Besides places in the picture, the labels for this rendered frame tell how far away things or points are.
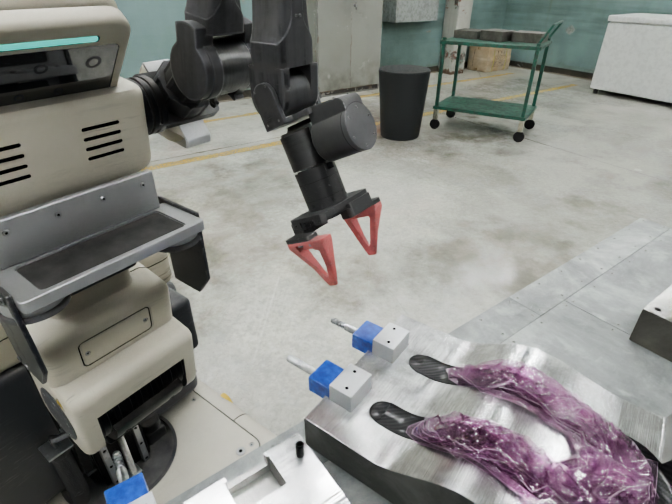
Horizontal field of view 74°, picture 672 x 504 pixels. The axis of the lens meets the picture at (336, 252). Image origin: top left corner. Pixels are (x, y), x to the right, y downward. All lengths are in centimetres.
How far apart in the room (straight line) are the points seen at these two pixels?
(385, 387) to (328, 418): 9
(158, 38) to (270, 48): 523
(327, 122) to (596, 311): 66
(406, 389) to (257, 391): 120
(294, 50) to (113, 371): 56
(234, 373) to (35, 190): 133
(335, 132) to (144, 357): 51
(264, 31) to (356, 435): 50
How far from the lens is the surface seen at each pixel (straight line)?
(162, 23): 579
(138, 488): 62
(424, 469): 56
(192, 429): 138
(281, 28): 57
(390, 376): 67
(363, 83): 648
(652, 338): 93
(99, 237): 69
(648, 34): 696
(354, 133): 53
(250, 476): 56
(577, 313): 97
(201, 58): 64
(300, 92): 59
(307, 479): 53
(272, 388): 180
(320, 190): 58
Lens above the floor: 134
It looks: 32 degrees down
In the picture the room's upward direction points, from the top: straight up
